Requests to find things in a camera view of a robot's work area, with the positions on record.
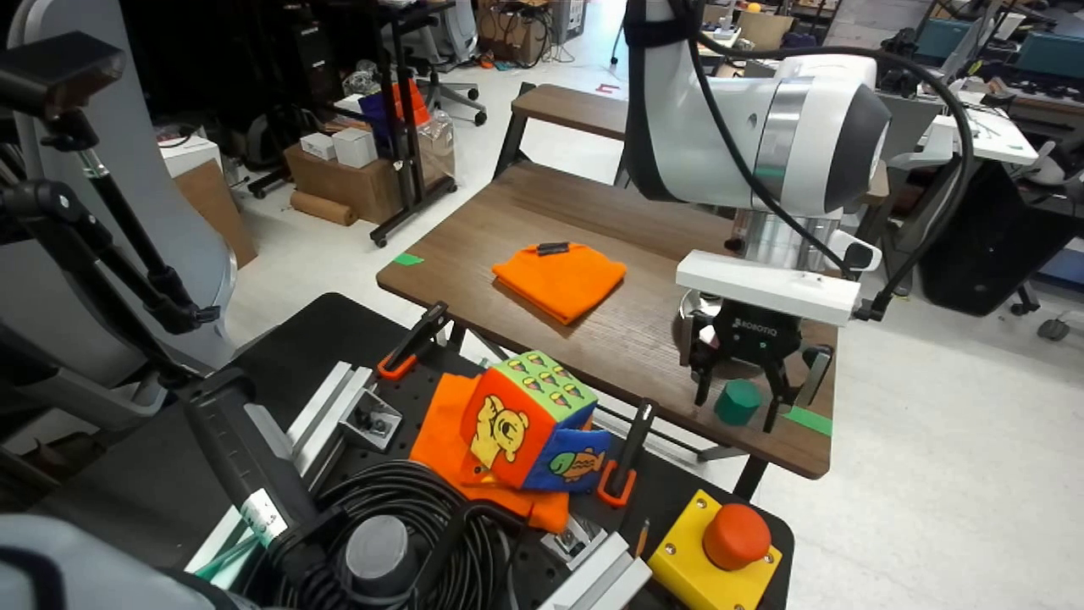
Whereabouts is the colourful fabric toy cube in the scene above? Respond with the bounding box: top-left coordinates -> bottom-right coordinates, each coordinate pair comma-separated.
456,345 -> 620,493

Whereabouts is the black camera stand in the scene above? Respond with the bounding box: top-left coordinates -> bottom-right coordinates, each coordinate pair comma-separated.
0,27 -> 232,384

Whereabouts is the black cable coil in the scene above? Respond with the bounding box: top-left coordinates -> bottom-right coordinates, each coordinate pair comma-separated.
269,454 -> 516,610

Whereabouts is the folded orange cloth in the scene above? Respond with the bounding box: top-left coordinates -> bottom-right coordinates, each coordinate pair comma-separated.
488,237 -> 629,331

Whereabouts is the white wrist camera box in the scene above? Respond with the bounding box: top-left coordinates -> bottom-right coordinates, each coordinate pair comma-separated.
671,247 -> 866,331

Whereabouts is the aluminium profile rail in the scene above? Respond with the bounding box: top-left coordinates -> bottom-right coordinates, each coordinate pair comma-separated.
538,523 -> 655,610
184,358 -> 378,581

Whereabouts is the green block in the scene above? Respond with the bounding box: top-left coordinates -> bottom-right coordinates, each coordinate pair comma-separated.
710,375 -> 768,430

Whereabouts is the yellow emergency stop button box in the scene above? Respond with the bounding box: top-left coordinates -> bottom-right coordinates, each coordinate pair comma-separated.
645,484 -> 785,610

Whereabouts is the brown wooden side table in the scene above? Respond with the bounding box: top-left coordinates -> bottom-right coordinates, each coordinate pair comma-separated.
490,79 -> 637,180

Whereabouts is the grey round cap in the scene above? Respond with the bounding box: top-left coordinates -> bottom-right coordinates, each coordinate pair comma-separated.
335,511 -> 418,595

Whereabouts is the open cardboard box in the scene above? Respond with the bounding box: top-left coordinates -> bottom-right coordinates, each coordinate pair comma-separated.
281,114 -> 462,226

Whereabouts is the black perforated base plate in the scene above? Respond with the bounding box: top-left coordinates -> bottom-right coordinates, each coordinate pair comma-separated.
39,289 -> 796,610

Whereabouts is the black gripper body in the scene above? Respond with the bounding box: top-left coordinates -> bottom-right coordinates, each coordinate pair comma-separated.
679,295 -> 821,395

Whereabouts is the black orange bar clamp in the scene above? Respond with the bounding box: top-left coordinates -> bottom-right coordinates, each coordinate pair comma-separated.
593,395 -> 660,511
371,299 -> 456,385

